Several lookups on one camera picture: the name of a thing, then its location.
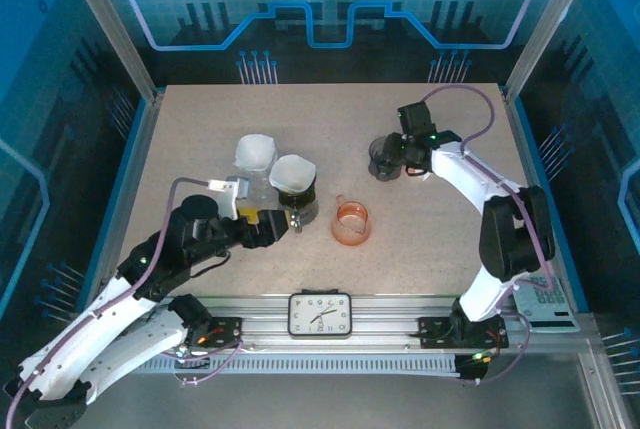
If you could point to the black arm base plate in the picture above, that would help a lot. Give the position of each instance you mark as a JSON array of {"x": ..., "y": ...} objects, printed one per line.
[
  {"x": 435, "y": 331},
  {"x": 225, "y": 329}
]

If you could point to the smoked glass carafe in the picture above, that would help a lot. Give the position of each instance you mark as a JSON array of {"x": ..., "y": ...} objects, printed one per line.
[{"x": 307, "y": 211}]

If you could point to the smoked glass dripper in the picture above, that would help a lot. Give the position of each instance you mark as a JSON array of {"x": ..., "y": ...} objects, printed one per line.
[{"x": 300, "y": 195}]

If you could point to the black rectangular analog clock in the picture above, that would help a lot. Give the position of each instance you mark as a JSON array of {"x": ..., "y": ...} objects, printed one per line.
[{"x": 320, "y": 314}]

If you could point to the orange transparent pitcher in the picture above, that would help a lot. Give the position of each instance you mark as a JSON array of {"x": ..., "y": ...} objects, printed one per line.
[{"x": 350, "y": 229}]

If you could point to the blue table edge trim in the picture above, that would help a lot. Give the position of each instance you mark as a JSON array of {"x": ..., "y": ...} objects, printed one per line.
[
  {"x": 125, "y": 169},
  {"x": 548, "y": 169}
]

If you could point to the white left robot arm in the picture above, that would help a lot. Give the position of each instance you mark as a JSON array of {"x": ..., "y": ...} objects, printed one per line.
[{"x": 100, "y": 329}]

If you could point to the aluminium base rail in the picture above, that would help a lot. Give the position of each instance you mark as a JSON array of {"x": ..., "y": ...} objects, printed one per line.
[{"x": 390, "y": 314}]

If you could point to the aluminium frame post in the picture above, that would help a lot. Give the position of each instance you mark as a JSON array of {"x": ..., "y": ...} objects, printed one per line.
[
  {"x": 550, "y": 24},
  {"x": 117, "y": 34}
]

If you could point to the clear glass dripper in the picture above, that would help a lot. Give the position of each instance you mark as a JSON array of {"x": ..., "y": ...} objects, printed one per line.
[{"x": 250, "y": 173}]

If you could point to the grey transparent plastic dripper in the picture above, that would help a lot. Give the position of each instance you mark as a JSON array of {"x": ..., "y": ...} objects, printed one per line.
[{"x": 380, "y": 159}]

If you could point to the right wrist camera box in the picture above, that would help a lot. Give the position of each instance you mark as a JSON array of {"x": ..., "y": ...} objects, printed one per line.
[{"x": 416, "y": 119}]

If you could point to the clear glass carafe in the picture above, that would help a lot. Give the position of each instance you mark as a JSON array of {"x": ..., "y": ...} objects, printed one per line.
[{"x": 260, "y": 194}]

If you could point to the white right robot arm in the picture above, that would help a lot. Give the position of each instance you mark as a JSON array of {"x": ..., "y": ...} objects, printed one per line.
[{"x": 465, "y": 174}]

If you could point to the white paper coffee filter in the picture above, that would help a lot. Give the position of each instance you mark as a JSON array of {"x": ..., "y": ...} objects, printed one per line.
[
  {"x": 292, "y": 174},
  {"x": 255, "y": 151}
]

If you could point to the grey desk calculator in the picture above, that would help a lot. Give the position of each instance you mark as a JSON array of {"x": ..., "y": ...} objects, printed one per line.
[{"x": 555, "y": 316}]

